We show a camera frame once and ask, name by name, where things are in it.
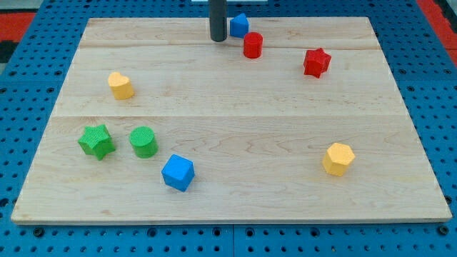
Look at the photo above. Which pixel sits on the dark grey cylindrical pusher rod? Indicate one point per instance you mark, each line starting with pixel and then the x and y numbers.
pixel 217 20

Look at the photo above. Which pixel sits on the blue triangle block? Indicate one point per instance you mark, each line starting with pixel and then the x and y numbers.
pixel 239 26

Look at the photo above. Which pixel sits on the red cylinder block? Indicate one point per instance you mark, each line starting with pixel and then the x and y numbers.
pixel 252 45

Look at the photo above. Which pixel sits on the red star block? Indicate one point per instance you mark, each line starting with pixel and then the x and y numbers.
pixel 316 62

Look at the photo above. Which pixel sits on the yellow heart block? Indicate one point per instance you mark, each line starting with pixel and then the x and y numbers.
pixel 120 86

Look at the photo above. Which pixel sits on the light wooden board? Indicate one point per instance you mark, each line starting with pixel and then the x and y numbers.
pixel 256 130

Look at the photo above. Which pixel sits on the green cylinder block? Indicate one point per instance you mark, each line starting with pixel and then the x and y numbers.
pixel 143 142

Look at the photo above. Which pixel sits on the blue cube block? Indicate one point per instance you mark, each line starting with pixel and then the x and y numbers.
pixel 178 172

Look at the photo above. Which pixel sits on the green star block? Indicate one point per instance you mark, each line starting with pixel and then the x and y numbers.
pixel 96 141

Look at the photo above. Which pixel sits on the yellow hexagon block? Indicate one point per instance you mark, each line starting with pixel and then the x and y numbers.
pixel 337 159

